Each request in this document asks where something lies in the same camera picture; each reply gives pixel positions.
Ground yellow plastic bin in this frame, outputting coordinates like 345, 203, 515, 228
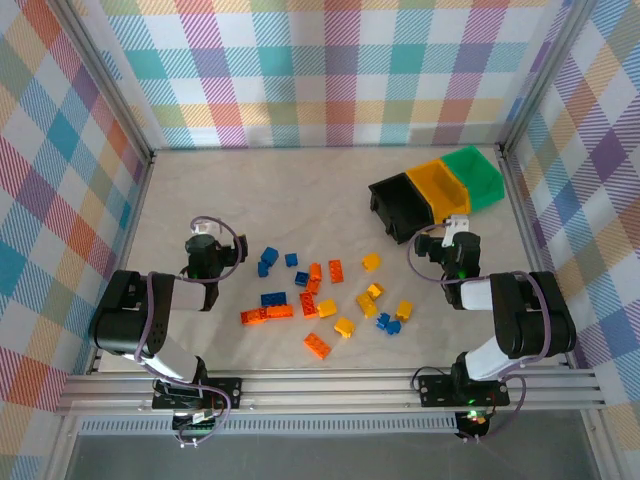
404, 158, 474, 226

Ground black plastic bin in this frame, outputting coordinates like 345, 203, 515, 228
368, 172, 436, 246

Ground green plastic bin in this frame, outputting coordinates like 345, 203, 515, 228
439, 144, 505, 214

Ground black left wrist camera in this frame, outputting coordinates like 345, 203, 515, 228
222, 233, 250, 269

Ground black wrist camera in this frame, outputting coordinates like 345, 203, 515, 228
413, 233, 444, 262
222, 233, 250, 269

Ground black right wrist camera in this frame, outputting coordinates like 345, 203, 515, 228
413, 233, 444, 262

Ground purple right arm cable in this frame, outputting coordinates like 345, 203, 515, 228
407, 223, 556, 444

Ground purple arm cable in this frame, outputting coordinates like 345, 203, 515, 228
407, 223, 556, 444
133, 215, 250, 449

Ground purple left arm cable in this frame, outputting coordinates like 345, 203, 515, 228
133, 215, 250, 449

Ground aluminium side rail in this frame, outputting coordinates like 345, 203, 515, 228
87, 152, 157, 375
497, 147, 599, 374

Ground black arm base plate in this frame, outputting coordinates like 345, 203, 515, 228
151, 377, 244, 412
417, 372, 511, 407

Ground wide aluminium frame rail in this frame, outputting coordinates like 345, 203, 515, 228
54, 367, 609, 417

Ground aluminium frame post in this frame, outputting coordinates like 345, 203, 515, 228
494, 0, 601, 151
59, 0, 156, 161

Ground grey slotted cable duct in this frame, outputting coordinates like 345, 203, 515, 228
79, 418, 459, 435

